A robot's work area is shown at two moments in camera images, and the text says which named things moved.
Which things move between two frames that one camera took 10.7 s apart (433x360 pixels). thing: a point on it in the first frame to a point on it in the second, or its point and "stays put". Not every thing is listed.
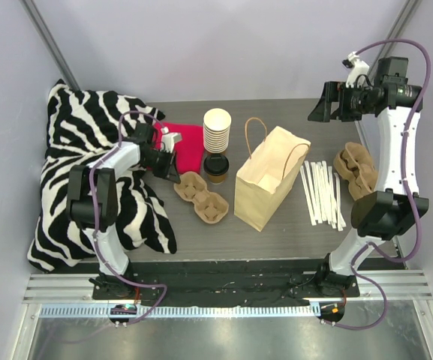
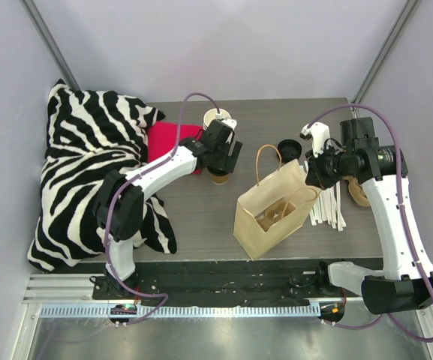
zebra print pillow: x=81 y=124 stays put
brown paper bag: x=268 y=177 to x=281 y=200
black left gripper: x=167 y=165 to x=233 y=157
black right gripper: x=336 y=101 to x=314 y=171
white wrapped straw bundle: x=322 y=192 stays put
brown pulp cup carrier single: x=208 y=206 to x=267 y=217
